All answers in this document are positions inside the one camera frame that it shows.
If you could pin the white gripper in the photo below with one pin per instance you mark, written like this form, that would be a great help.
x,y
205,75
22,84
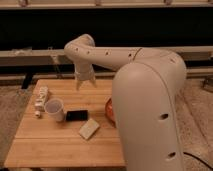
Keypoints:
x,y
83,72

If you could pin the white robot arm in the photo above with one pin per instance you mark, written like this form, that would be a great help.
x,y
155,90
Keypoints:
x,y
143,99

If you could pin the black rectangular block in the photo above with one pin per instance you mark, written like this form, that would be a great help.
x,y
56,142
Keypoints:
x,y
77,115

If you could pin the orange bowl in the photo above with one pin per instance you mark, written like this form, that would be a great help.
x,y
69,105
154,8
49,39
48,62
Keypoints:
x,y
109,112

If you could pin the translucent plastic cup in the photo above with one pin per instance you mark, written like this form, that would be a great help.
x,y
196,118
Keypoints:
x,y
54,108

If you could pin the white sponge block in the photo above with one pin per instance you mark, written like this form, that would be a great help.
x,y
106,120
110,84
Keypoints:
x,y
89,128

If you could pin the wooden table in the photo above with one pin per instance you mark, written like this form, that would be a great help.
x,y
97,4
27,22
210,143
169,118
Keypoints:
x,y
45,143

